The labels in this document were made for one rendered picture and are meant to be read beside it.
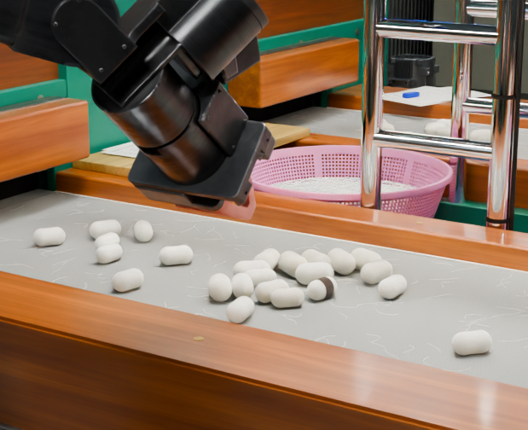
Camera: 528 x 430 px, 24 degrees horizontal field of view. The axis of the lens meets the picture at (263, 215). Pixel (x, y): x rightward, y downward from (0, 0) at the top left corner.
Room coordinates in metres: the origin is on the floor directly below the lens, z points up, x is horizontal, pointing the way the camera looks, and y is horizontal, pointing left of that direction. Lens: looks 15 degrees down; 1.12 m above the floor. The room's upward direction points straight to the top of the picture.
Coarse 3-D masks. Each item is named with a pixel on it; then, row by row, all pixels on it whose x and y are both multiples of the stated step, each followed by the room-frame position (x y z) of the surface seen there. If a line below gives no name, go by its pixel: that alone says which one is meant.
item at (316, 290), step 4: (328, 276) 1.09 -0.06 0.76; (316, 280) 1.08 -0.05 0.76; (332, 280) 1.09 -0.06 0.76; (312, 284) 1.07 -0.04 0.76; (316, 284) 1.07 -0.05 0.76; (320, 284) 1.07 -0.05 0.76; (336, 284) 1.09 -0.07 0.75; (308, 288) 1.08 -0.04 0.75; (312, 288) 1.07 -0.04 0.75; (316, 288) 1.07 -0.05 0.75; (320, 288) 1.07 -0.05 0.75; (324, 288) 1.07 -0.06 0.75; (336, 288) 1.09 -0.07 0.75; (308, 292) 1.07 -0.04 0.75; (312, 292) 1.07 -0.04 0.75; (316, 292) 1.07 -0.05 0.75; (320, 292) 1.07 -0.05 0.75; (324, 292) 1.07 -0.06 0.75; (312, 296) 1.07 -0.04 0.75; (316, 296) 1.07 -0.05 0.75; (320, 296) 1.07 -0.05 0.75; (324, 296) 1.07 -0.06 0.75
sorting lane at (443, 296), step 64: (64, 192) 1.48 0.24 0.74; (0, 256) 1.21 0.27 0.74; (64, 256) 1.21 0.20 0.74; (128, 256) 1.21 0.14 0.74; (384, 256) 1.21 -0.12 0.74; (256, 320) 1.02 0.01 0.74; (320, 320) 1.02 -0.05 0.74; (384, 320) 1.02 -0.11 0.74; (448, 320) 1.02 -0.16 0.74; (512, 320) 1.02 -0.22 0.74; (512, 384) 0.88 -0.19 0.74
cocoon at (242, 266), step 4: (252, 260) 1.14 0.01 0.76; (256, 260) 1.13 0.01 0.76; (260, 260) 1.13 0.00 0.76; (236, 264) 1.13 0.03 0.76; (240, 264) 1.13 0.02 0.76; (244, 264) 1.13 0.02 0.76; (248, 264) 1.13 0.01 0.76; (252, 264) 1.13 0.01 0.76; (256, 264) 1.13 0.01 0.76; (260, 264) 1.13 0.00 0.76; (264, 264) 1.13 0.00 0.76; (268, 264) 1.13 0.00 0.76; (236, 268) 1.13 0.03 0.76; (240, 268) 1.12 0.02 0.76; (244, 268) 1.12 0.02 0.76; (248, 268) 1.12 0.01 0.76; (252, 268) 1.12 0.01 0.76; (256, 268) 1.13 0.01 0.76; (260, 268) 1.13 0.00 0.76; (264, 268) 1.13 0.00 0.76; (268, 268) 1.13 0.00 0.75; (236, 272) 1.12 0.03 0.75; (240, 272) 1.12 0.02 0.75; (244, 272) 1.12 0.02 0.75
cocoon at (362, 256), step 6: (354, 252) 1.17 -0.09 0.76; (360, 252) 1.16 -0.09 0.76; (366, 252) 1.16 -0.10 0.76; (372, 252) 1.16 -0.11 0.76; (354, 258) 1.16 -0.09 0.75; (360, 258) 1.16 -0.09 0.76; (366, 258) 1.15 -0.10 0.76; (372, 258) 1.15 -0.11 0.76; (378, 258) 1.15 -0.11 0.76; (360, 264) 1.16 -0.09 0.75
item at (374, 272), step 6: (366, 264) 1.13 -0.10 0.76; (372, 264) 1.12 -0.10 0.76; (378, 264) 1.13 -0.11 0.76; (384, 264) 1.13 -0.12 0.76; (390, 264) 1.13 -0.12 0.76; (366, 270) 1.12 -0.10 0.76; (372, 270) 1.12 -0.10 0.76; (378, 270) 1.12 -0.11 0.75; (384, 270) 1.12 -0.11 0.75; (390, 270) 1.13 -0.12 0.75; (366, 276) 1.12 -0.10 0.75; (372, 276) 1.12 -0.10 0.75; (378, 276) 1.12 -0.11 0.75; (384, 276) 1.12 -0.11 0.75; (366, 282) 1.12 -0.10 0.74; (372, 282) 1.12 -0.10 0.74
